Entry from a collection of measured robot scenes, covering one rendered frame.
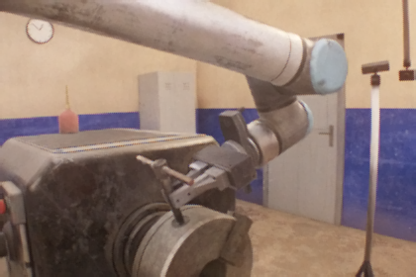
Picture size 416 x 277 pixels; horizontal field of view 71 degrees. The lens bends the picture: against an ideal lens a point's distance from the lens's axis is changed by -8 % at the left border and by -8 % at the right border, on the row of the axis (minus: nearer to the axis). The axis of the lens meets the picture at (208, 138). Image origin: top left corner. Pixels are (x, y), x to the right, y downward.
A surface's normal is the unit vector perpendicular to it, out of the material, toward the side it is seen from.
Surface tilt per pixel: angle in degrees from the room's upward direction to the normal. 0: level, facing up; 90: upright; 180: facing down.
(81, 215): 90
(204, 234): 90
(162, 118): 90
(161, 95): 90
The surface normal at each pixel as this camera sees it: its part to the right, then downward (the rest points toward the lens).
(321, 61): 0.50, 0.10
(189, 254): 0.68, 0.06
